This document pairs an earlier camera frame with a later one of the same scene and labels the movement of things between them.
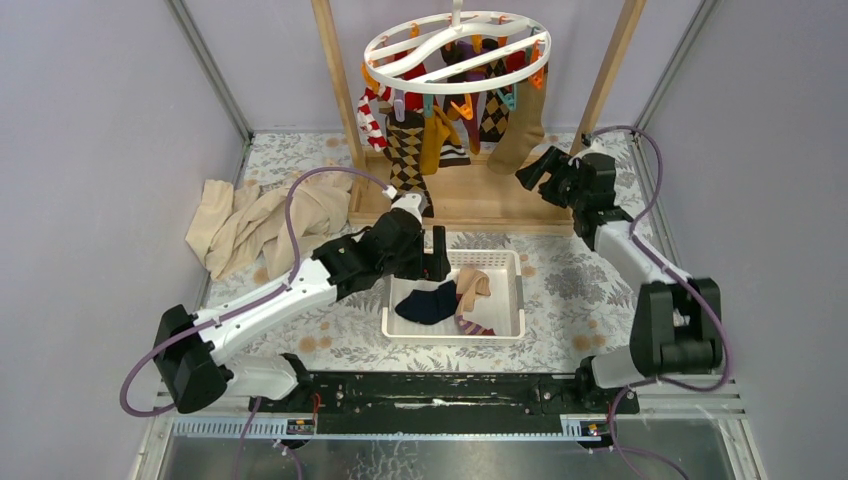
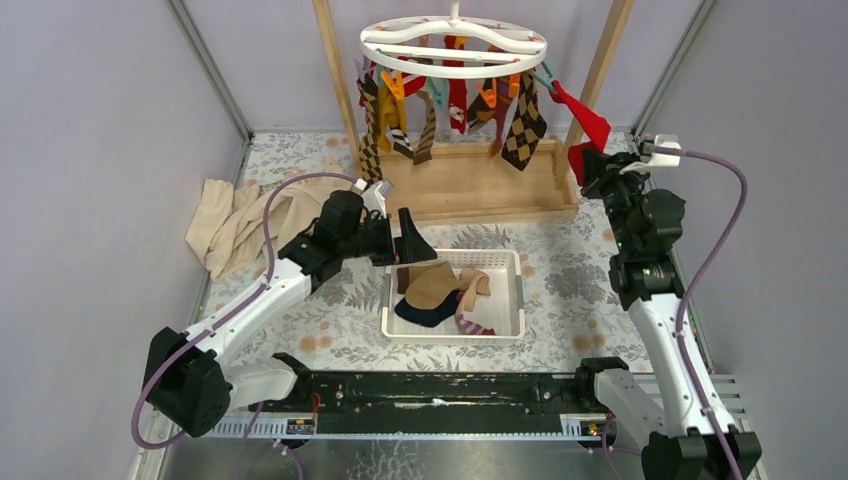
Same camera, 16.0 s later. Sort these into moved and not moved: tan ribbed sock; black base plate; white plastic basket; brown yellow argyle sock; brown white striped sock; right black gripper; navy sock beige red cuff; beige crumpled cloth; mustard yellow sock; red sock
Moved: right black gripper; brown yellow argyle sock; brown white striped sock; mustard yellow sock; tan ribbed sock; red sock
Not moved: black base plate; beige crumpled cloth; white plastic basket; navy sock beige red cuff
